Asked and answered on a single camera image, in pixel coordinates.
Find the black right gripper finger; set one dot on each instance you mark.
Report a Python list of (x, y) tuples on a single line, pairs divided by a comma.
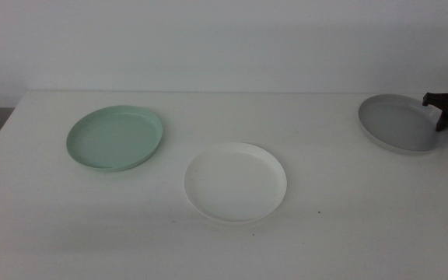
[(445, 122), (436, 99)]

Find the grey shallow bowl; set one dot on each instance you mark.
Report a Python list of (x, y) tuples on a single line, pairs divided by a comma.
[(399, 124)]

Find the white shallow bowl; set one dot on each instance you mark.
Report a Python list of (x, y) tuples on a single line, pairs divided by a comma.
[(235, 183)]

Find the pale green shallow bowl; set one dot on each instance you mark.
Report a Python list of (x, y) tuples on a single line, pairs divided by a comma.
[(114, 138)]

